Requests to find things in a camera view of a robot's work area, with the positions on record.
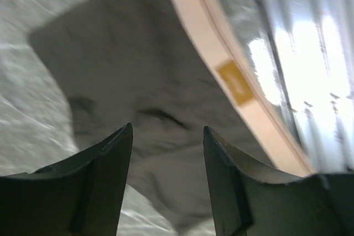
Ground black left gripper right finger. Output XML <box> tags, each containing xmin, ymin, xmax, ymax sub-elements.
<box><xmin>203</xmin><ymin>127</ymin><xmax>353</xmax><ymax>236</ymax></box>

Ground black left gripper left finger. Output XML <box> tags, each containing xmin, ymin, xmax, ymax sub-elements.
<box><xmin>1</xmin><ymin>124</ymin><xmax>133</xmax><ymax>235</ymax></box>

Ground dark grey boxer briefs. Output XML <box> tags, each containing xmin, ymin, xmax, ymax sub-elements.
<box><xmin>28</xmin><ymin>0</ymin><xmax>270</xmax><ymax>235</ymax></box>

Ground aluminium table edge rail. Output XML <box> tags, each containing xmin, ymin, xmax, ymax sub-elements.
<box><xmin>256</xmin><ymin>0</ymin><xmax>353</xmax><ymax>172</ymax></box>

